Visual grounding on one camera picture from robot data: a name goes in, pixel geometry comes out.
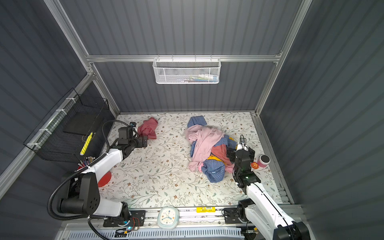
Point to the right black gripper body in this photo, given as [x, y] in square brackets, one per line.
[233, 153]

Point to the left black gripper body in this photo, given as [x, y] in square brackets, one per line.
[136, 143]

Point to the dark pink red cloth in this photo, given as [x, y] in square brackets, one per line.
[148, 129]

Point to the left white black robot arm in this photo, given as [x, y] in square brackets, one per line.
[79, 194]

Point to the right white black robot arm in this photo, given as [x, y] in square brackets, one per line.
[259, 208]

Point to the salmon red cloth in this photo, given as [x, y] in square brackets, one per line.
[220, 152]

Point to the blue checkered cloth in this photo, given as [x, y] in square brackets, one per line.
[214, 170]

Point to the yellow cloth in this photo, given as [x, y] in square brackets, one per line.
[212, 157]

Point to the light pink cloth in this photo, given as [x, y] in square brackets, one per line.
[205, 139]

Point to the pink white cup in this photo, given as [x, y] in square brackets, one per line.
[263, 161]

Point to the floral table mat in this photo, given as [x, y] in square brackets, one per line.
[158, 175]

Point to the yellow marker in black basket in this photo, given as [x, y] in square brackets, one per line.
[86, 144]

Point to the red round holder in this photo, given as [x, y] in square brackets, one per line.
[105, 179]

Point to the white round clock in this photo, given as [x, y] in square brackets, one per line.
[168, 218]

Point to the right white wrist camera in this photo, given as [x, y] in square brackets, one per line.
[242, 146]

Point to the black wire basket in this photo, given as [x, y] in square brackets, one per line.
[62, 136]

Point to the yellow label on rail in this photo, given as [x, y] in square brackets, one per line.
[206, 209]

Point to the white wire mesh basket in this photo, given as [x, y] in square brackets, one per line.
[184, 73]

